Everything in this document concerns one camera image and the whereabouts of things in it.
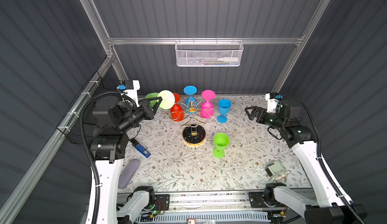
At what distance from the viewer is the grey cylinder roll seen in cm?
79

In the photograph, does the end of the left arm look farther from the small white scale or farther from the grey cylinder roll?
the small white scale

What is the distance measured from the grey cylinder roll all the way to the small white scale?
74 centimetres

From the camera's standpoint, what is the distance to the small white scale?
31.2 inches

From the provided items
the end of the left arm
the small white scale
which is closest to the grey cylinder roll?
the end of the left arm
